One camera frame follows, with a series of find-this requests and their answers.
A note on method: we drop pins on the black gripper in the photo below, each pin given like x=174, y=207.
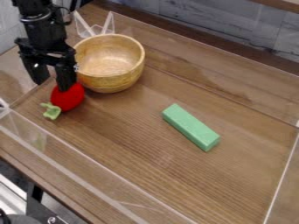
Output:
x=44, y=48

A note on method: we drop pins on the red plush fruit green stem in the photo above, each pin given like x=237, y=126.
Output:
x=62, y=101

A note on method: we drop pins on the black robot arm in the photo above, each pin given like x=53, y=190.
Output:
x=32, y=7

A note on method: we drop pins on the wooden bowl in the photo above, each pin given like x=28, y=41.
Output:
x=110, y=61

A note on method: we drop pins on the green rectangular block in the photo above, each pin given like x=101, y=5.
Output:
x=191, y=127

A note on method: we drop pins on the clear acrylic tray enclosure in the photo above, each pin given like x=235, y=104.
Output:
x=122, y=168

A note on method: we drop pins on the black table leg bracket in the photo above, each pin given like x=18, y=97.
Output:
x=45, y=209

